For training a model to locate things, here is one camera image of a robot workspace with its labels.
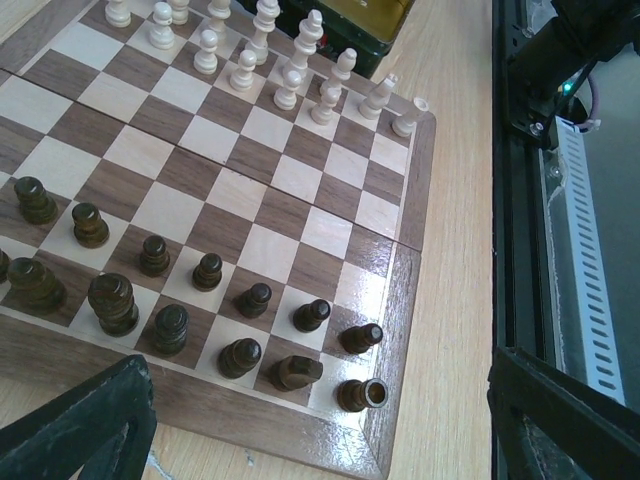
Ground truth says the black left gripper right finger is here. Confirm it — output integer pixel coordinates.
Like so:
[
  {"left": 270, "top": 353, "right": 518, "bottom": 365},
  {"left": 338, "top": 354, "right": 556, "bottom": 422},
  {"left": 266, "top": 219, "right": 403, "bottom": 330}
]
[{"left": 487, "top": 347, "right": 639, "bottom": 479}]

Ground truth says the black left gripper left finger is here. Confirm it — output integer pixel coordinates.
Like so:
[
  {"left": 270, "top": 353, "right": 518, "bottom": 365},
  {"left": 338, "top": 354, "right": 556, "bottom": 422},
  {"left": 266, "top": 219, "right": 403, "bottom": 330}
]
[{"left": 1, "top": 355, "right": 157, "bottom": 479}]

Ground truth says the wooden folding chess board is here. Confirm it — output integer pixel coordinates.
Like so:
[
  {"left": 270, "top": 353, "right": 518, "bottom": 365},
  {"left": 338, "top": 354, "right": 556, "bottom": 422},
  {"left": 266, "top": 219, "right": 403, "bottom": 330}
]
[{"left": 1, "top": 1, "right": 436, "bottom": 479}]

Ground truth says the white bishop on board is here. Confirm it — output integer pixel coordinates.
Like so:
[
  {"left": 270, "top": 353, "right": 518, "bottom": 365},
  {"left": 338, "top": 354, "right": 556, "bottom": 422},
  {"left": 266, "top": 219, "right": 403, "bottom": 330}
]
[{"left": 358, "top": 73, "right": 398, "bottom": 120}]

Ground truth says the dark queen piece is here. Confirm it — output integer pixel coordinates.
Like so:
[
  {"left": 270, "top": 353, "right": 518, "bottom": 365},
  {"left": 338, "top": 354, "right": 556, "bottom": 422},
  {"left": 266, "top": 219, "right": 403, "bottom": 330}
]
[{"left": 153, "top": 304, "right": 190, "bottom": 356}]

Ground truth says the dark king piece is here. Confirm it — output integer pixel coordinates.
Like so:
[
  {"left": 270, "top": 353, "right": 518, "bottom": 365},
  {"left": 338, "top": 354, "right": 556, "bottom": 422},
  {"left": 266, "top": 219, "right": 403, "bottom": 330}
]
[{"left": 88, "top": 273, "right": 139, "bottom": 337}]

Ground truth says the dark bishop piece near corner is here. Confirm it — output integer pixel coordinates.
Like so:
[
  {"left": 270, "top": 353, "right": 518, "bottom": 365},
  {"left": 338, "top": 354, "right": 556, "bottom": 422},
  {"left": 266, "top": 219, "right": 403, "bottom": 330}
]
[{"left": 217, "top": 338, "right": 262, "bottom": 379}]

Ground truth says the dark bishop piece far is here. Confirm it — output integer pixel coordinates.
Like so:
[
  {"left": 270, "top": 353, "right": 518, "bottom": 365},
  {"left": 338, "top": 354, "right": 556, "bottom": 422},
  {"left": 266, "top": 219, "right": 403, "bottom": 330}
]
[{"left": 7, "top": 257, "right": 66, "bottom": 314}]

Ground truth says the dark knight piece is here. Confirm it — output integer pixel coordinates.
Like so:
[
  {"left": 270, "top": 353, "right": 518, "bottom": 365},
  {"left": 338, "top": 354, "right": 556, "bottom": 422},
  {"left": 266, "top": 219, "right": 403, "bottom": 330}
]
[{"left": 270, "top": 355, "right": 324, "bottom": 392}]

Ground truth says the dark rook corner piece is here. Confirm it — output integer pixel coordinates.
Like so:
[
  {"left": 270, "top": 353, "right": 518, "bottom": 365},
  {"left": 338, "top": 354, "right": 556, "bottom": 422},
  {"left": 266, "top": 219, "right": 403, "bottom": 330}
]
[{"left": 336, "top": 378, "right": 388, "bottom": 413}]

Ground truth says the dark pawn advanced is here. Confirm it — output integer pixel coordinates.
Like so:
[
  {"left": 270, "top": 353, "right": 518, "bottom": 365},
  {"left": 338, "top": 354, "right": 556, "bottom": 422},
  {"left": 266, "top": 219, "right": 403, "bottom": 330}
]
[{"left": 339, "top": 323, "right": 383, "bottom": 354}]

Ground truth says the white bishop near corner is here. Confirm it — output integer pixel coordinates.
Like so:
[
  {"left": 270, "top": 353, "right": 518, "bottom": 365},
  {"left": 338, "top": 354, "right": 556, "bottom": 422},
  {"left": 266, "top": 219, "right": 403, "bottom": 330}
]
[{"left": 323, "top": 48, "right": 357, "bottom": 89}]

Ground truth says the gold metal tray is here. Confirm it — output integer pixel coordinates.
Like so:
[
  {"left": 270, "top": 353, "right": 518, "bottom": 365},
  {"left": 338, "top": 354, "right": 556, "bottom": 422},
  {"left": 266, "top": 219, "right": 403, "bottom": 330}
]
[{"left": 239, "top": 0, "right": 416, "bottom": 79}]

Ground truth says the grey slotted cable duct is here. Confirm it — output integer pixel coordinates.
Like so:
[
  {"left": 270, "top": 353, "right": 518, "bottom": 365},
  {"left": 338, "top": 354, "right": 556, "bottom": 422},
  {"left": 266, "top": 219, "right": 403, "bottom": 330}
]
[{"left": 543, "top": 117, "right": 626, "bottom": 405}]

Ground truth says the black frame rail front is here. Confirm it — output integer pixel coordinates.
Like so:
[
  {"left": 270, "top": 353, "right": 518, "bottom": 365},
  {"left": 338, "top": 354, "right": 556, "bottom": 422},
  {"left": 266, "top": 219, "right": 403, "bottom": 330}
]
[{"left": 492, "top": 1, "right": 639, "bottom": 363}]

